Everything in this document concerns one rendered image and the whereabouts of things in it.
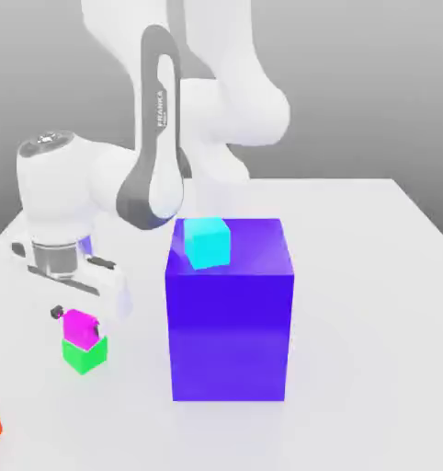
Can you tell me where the small magenta cube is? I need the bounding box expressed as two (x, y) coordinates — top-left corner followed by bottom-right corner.
(61, 308), (100, 351)

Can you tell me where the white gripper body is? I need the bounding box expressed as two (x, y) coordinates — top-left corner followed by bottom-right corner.
(25, 263), (133, 322)

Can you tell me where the small green cube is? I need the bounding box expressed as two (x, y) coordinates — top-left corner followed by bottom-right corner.
(61, 335), (109, 377)

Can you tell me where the small cyan cube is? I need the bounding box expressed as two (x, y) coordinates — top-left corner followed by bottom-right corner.
(183, 216), (233, 271)

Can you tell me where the large purple box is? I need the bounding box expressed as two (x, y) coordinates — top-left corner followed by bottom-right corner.
(165, 217), (295, 403)

